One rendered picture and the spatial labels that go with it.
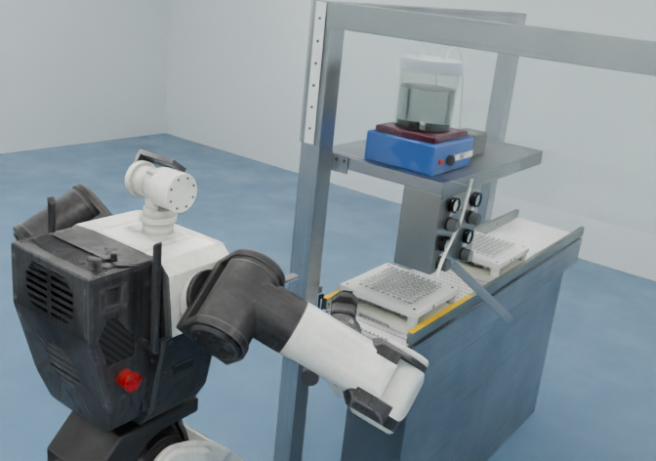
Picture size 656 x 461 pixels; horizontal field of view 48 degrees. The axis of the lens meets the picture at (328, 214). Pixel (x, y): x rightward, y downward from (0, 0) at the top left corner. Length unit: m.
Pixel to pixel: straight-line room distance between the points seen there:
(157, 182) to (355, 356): 0.42
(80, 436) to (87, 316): 0.31
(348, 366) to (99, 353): 0.37
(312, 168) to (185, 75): 5.71
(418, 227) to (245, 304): 0.77
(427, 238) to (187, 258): 0.74
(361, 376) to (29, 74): 5.93
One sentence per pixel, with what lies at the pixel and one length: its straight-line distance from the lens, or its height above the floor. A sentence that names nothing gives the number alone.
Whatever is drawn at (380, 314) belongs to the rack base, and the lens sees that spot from 1.98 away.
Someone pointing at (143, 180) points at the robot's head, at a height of 1.33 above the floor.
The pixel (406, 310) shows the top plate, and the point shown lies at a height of 0.88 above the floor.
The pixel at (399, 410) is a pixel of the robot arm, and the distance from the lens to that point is 1.18.
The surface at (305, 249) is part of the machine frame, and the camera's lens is 1.91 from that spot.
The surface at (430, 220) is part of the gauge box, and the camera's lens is 1.75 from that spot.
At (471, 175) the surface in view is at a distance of 1.60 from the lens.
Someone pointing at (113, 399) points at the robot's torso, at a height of 1.03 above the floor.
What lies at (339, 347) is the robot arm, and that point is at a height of 1.16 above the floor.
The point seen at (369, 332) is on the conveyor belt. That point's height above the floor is 0.80.
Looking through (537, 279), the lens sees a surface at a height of 0.75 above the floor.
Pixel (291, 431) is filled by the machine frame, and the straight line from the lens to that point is 2.15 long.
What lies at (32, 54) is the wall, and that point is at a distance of 6.83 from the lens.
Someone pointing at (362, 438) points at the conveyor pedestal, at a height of 0.40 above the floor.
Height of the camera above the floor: 1.68
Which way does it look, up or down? 18 degrees down
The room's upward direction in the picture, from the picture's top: 6 degrees clockwise
